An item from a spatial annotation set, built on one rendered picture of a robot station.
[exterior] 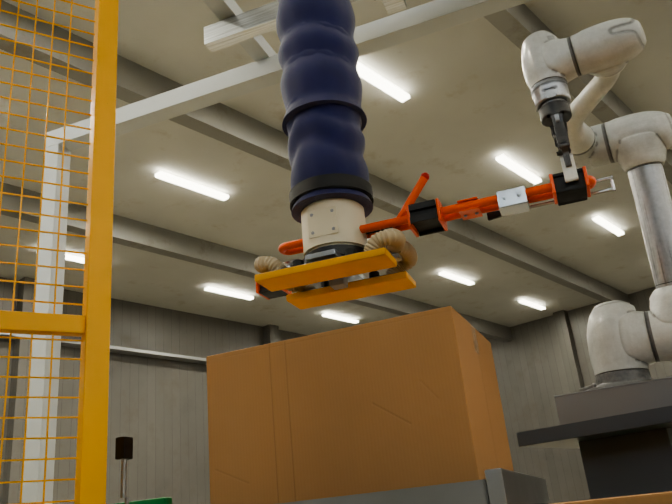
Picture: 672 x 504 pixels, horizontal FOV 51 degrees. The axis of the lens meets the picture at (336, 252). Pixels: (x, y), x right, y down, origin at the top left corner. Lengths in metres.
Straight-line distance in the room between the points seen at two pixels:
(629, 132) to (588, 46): 0.54
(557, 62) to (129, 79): 6.27
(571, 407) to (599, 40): 1.01
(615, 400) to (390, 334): 0.82
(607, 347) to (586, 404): 0.20
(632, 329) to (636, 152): 0.54
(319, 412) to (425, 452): 0.25
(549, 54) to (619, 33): 0.16
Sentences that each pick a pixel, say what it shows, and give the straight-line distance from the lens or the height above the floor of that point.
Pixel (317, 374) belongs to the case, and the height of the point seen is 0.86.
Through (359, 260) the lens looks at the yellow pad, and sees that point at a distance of 1.64.
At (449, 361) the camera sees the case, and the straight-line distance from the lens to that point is 1.45.
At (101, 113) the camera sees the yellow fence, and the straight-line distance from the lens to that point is 1.78.
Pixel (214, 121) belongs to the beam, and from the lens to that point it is 8.27.
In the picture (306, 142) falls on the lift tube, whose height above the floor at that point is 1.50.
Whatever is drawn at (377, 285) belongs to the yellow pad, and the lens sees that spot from 1.82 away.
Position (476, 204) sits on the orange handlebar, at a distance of 1.74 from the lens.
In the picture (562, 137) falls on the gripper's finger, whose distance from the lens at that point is 1.74.
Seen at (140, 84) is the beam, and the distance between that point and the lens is 7.81.
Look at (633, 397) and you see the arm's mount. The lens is 2.09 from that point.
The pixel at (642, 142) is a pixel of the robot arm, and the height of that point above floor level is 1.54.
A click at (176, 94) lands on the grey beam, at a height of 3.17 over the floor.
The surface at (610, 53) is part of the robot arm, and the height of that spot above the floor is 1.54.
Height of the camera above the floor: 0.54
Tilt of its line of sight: 22 degrees up
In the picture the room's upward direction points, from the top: 6 degrees counter-clockwise
